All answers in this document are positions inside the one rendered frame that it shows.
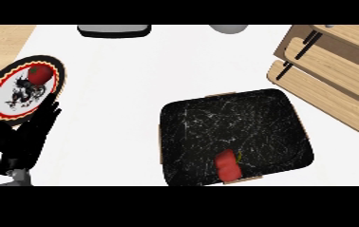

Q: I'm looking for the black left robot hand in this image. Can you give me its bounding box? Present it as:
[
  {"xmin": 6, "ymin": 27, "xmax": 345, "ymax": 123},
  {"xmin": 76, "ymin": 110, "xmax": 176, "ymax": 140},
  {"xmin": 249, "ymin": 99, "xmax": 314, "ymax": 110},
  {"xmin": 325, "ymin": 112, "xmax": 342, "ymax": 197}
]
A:
[{"xmin": 0, "ymin": 93, "xmax": 64, "ymax": 177}]

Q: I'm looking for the red tomato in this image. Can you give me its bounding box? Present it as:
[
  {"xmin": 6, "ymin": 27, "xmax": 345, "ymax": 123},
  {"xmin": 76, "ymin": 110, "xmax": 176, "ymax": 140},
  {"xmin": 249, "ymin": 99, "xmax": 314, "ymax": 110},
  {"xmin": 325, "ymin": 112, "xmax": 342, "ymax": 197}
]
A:
[{"xmin": 27, "ymin": 64, "xmax": 54, "ymax": 85}]

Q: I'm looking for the grey round object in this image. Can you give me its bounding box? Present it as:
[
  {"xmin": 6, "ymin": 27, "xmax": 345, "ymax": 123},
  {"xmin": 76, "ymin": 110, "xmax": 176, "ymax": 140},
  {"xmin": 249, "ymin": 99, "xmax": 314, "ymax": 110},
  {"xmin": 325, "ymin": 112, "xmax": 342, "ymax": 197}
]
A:
[{"xmin": 207, "ymin": 25, "xmax": 250, "ymax": 35}]

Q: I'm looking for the grey and black appliance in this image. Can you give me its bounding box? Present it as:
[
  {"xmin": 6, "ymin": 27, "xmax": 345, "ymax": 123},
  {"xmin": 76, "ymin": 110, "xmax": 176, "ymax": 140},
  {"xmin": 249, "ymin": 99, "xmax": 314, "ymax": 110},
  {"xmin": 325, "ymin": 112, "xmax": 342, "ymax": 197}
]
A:
[{"xmin": 76, "ymin": 25, "xmax": 153, "ymax": 39}]

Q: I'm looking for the patterned oval plate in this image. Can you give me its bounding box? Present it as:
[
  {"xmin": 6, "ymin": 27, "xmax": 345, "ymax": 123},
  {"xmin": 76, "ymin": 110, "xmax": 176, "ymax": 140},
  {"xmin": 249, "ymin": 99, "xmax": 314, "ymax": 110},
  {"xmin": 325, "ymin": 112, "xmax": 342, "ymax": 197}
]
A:
[{"xmin": 0, "ymin": 54, "xmax": 68, "ymax": 123}]

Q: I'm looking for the red pepper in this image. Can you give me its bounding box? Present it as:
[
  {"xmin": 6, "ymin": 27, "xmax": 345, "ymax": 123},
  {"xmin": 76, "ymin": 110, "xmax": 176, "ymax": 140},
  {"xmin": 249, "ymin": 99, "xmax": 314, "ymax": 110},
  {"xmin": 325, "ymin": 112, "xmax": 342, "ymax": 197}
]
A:
[{"xmin": 213, "ymin": 148, "xmax": 244, "ymax": 183}]

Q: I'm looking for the black marble tray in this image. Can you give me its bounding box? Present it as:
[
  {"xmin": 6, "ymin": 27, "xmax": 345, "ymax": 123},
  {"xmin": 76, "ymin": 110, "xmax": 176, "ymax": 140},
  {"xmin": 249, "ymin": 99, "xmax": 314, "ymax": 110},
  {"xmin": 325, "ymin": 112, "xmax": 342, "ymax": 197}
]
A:
[{"xmin": 157, "ymin": 87, "xmax": 317, "ymax": 187}]

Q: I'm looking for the wooden tiered shelf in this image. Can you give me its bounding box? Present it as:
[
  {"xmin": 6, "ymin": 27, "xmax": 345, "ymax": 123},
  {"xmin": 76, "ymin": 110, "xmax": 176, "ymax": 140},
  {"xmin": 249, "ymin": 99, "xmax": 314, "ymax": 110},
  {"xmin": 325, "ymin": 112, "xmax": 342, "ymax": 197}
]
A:
[{"xmin": 266, "ymin": 25, "xmax": 359, "ymax": 132}]

